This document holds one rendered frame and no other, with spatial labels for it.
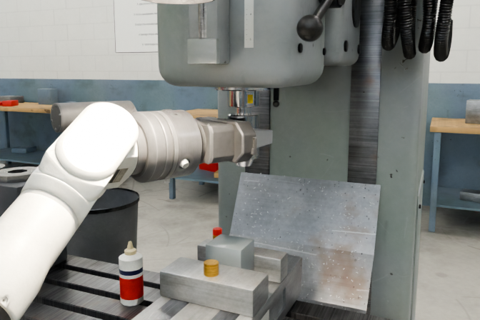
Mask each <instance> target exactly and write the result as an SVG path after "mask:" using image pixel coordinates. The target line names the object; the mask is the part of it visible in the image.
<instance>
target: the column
mask: <svg viewBox="0 0 480 320"><path fill-rule="evenodd" d="M384 2H385V1H384V0H361V17H360V34H359V44H361V53H360V54H359V57H358V59H357V61H356V62H355V63H354V64H352V65H351V66H324V69H323V73H322V74H321V76H320V77H319V78H318V79H317V80H316V81H315V82H314V83H312V84H307V85H301V86H288V87H282V88H279V100H278V102H279V106H278V107H274V106H273V102H274V88H273V89H272V90H270V91H260V106H258V107H252V108H251V112H252V113H258V114H259V129H268V130H272V144H269V145H266V146H262V147H259V158H257V159H254V160H253V162H252V164H251V166H237V165H236V164H235V163H233V162H230V161H224V162H219V163H218V164H219V227H220V228H222V234H225V235H229V234H230V231H231V223H232V219H233V215H234V207H235V203H236V196H237V192H238V187H239V180H240V176H241V172H247V173H254V174H260V173H261V174H268V175H277V176H291V177H299V178H307V179H322V180H330V181H345V182H353V183H360V184H376V185H381V190H380V197H379V212H378V219H377V227H376V241H375V249H374V260H373V266H372V272H371V282H370V287H369V297H368V304H367V309H366V314H368V315H372V316H379V317H383V318H387V319H393V320H415V314H416V291H417V279H418V267H419V244H420V232H421V209H422V196H423V185H424V184H425V180H424V149H425V137H426V114H427V101H428V89H429V66H430V54H431V51H429V52H428V53H426V54H423V53H421V52H420V51H419V48H418V45H419V39H420V36H421V29H422V25H423V24H422V23H423V0H417V6H416V7H417V8H416V16H415V17H416V18H415V19H416V22H415V23H416V24H415V25H416V26H415V27H416V28H415V29H416V30H415V39H416V40H415V42H416V43H415V45H416V56H415V57H414V58H413V59H406V58H405V57H404V54H403V50H402V45H401V34H399V38H398V41H397V43H396V46H395V47H394V48H393V49H392V50H391V51H386V50H384V49H383V47H382V45H381V35H382V28H383V21H384V20H383V19H384V18H383V17H384V9H385V8H384V7H385V6H384V5H385V3H384ZM230 113H236V107H230V106H228V101H227V91H218V118H222V119H228V114H230Z"/></svg>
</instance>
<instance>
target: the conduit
mask: <svg viewBox="0 0 480 320"><path fill-rule="evenodd" d="M384 1H385V2H384V3H385V5H384V6H385V7H384V8H385V9H384V17H383V18H384V19H383V20H384V21H383V28H382V35H381V45H382V47H383V49H384V50H386V51H391V50H392V49H393V48H394V47H395V46H396V43H397V41H398V38H399V34H401V45H402V50H403V54H404V57H405V58H406V59H413V58H414V57H415V56H416V45H415V43H416V42H415V40H416V39H415V30H416V29H415V28H416V27H415V26H416V25H415V24H416V23H415V22H416V19H415V18H416V17H415V16H416V8H417V7H416V6H417V0H384ZM438 1H439V0H423V23H422V24H423V25H422V29H421V36H420V39H419V45H418V48H419V51H420V52H421V53H423V54H426V53H428V52H429V51H431V48H432V45H433V43H434V58H435V59H436V60H437V61H439V62H442V61H445V60H447V59H448V57H449V53H450V49H451V41H452V33H453V32H452V31H453V20H452V19H451V16H452V15H451V14H452V11H453V10H452V9H453V3H454V0H441V1H440V2H439V3H440V4H439V6H440V7H439V12H438V15H437V10H438V9H437V8H438V7H437V6H438ZM436 15H437V16H438V17H437V20H436ZM436 21H437V22H436ZM434 34H435V35H434Z"/></svg>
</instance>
